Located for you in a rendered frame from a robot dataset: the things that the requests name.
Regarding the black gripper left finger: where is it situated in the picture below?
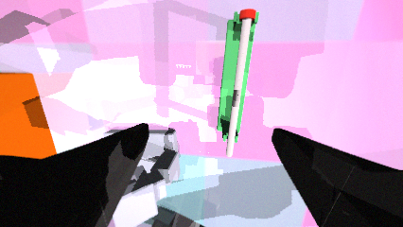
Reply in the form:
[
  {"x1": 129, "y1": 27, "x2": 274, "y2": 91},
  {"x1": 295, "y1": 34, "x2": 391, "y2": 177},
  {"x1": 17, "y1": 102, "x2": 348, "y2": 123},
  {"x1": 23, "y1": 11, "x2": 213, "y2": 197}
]
[{"x1": 0, "y1": 123, "x2": 149, "y2": 227}]

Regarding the grey rod with red cap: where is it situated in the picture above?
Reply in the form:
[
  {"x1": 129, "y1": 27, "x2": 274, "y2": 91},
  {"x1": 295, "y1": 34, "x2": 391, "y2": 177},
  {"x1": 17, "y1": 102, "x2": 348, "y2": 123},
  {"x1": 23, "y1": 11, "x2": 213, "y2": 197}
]
[{"x1": 226, "y1": 9, "x2": 256, "y2": 157}]

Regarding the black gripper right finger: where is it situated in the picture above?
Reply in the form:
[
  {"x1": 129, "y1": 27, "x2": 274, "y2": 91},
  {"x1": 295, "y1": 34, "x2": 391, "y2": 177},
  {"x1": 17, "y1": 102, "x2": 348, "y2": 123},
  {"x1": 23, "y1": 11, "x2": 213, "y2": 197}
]
[{"x1": 272, "y1": 128, "x2": 403, "y2": 227}]

